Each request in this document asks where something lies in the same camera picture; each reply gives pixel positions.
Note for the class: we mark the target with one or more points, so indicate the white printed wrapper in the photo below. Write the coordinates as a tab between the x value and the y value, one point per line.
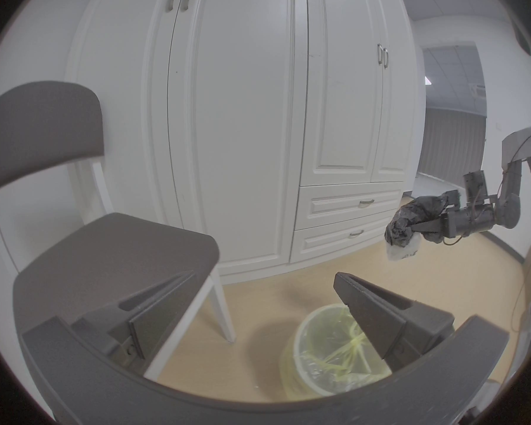
402	250

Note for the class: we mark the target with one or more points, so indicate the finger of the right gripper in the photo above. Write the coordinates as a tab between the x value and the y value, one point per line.
431	228

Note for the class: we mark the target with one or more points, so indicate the white wardrobe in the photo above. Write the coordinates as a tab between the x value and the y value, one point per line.
248	104

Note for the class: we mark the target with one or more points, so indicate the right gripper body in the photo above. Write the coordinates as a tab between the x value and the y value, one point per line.
469	222

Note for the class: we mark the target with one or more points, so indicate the white trash bin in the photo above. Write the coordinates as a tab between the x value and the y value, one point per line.
298	343

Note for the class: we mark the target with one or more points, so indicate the yellow plastic bag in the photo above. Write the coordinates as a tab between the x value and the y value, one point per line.
292	379

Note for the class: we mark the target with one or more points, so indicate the grey curtain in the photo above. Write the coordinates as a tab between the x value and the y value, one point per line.
455	148

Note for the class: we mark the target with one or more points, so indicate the black plastic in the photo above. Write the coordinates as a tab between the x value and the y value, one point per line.
418	208

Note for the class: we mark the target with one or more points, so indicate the ceiling air vent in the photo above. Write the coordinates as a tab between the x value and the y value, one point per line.
478	91

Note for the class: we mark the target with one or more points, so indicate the white chair with grey seat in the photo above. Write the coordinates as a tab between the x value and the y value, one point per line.
115	246

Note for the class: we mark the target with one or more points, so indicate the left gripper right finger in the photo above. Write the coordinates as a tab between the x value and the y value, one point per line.
402	321

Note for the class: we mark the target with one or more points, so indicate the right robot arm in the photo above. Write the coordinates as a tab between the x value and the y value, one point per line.
509	202

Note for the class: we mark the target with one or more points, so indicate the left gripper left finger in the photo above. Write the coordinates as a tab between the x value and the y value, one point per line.
115	321

